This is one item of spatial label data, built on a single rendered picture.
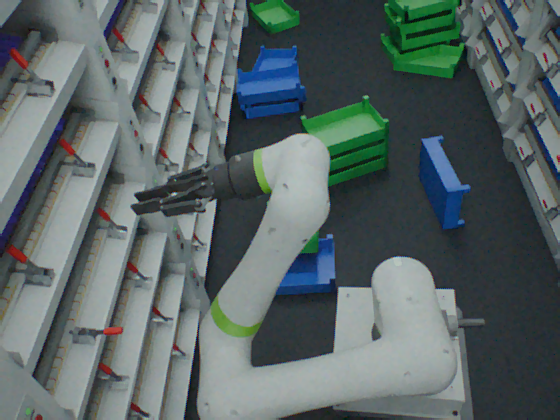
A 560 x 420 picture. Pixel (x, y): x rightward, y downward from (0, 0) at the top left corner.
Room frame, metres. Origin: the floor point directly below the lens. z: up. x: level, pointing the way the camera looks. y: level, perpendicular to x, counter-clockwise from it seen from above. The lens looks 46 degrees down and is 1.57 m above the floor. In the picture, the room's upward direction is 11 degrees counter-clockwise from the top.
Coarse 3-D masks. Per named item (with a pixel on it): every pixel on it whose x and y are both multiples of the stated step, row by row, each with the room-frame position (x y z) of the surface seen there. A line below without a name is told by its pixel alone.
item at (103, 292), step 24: (120, 168) 1.05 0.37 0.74; (144, 168) 1.04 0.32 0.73; (120, 216) 0.93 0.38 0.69; (96, 240) 0.85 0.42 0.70; (120, 240) 0.85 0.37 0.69; (120, 264) 0.79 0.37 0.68; (96, 288) 0.72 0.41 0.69; (72, 312) 0.67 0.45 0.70; (96, 312) 0.67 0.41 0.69; (96, 336) 0.61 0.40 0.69; (72, 360) 0.56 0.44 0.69; (96, 360) 0.57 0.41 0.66; (48, 384) 0.52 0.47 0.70; (72, 384) 0.51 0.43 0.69; (72, 408) 0.45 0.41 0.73
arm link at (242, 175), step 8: (248, 152) 0.84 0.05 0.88; (232, 160) 0.83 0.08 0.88; (240, 160) 0.82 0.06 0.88; (248, 160) 0.81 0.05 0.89; (232, 168) 0.81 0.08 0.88; (240, 168) 0.80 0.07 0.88; (248, 168) 0.80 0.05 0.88; (232, 176) 0.79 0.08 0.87; (240, 176) 0.79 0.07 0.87; (248, 176) 0.78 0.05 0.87; (256, 176) 0.78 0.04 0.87; (232, 184) 0.79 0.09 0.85; (240, 184) 0.78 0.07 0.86; (248, 184) 0.78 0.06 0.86; (256, 184) 0.77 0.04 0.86; (240, 192) 0.78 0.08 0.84; (248, 192) 0.78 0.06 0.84; (256, 192) 0.77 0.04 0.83
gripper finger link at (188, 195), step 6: (198, 186) 0.82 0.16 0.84; (204, 186) 0.82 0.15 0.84; (186, 192) 0.82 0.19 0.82; (192, 192) 0.82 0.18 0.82; (168, 198) 0.83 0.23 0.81; (174, 198) 0.82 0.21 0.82; (180, 198) 0.82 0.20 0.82; (186, 198) 0.82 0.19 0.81; (192, 198) 0.82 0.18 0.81; (162, 204) 0.82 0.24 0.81
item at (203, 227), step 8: (208, 160) 1.74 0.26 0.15; (216, 160) 1.74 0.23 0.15; (208, 208) 1.50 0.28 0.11; (200, 216) 1.45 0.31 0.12; (208, 216) 1.46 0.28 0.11; (200, 224) 1.41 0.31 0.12; (208, 224) 1.41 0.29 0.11; (200, 232) 1.37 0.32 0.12; (208, 232) 1.38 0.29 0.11; (192, 240) 1.34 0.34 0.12; (200, 240) 1.34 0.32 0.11; (208, 240) 1.34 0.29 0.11; (192, 248) 1.30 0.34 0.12; (200, 248) 1.29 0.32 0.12; (208, 248) 1.30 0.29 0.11; (192, 256) 1.26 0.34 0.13; (200, 256) 1.26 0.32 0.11; (200, 264) 1.23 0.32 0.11; (200, 272) 1.19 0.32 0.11
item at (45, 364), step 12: (108, 180) 1.02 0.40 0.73; (108, 192) 1.00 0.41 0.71; (96, 204) 0.94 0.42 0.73; (96, 216) 0.90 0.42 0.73; (84, 240) 0.83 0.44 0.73; (84, 252) 0.80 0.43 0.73; (96, 252) 0.81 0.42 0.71; (84, 264) 0.78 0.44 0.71; (72, 276) 0.74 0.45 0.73; (84, 276) 0.75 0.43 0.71; (72, 288) 0.71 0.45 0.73; (72, 300) 0.69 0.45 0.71; (60, 312) 0.65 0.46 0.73; (60, 324) 0.62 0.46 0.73; (60, 336) 0.61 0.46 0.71; (48, 348) 0.57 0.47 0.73; (48, 360) 0.55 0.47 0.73; (36, 372) 0.53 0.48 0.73; (48, 372) 0.53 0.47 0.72
